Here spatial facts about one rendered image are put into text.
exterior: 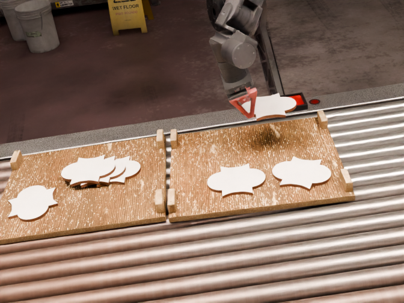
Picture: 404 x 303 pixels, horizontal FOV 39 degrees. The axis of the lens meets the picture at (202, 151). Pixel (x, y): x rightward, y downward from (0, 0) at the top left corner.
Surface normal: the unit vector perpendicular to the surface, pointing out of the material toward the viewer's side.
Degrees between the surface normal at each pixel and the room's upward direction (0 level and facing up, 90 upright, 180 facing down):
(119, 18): 82
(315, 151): 0
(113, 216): 0
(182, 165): 0
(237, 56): 85
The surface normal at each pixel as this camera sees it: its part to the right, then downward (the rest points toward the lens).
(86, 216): -0.14, -0.83
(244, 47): 0.41, 0.37
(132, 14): -0.09, 0.37
